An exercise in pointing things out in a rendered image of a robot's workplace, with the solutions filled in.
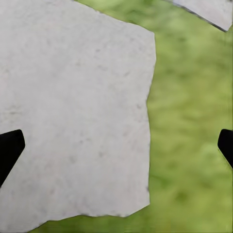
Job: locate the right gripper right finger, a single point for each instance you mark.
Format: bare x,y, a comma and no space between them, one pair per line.
225,144

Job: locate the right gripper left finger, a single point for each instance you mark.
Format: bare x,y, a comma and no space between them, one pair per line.
12,145

